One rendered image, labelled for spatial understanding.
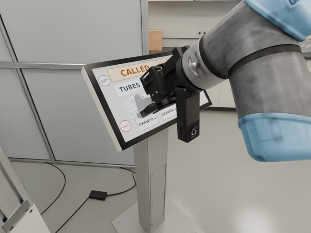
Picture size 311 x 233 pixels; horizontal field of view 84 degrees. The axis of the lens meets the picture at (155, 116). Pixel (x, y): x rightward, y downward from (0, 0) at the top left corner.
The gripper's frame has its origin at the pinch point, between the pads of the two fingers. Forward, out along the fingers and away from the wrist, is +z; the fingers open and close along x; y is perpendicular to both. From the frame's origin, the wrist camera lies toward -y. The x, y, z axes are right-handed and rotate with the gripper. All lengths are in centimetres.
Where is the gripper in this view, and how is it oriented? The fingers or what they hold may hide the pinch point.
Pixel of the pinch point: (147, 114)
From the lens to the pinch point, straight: 46.0
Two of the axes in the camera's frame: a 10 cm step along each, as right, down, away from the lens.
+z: -5.1, 2.8, 8.2
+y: -4.3, -9.0, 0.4
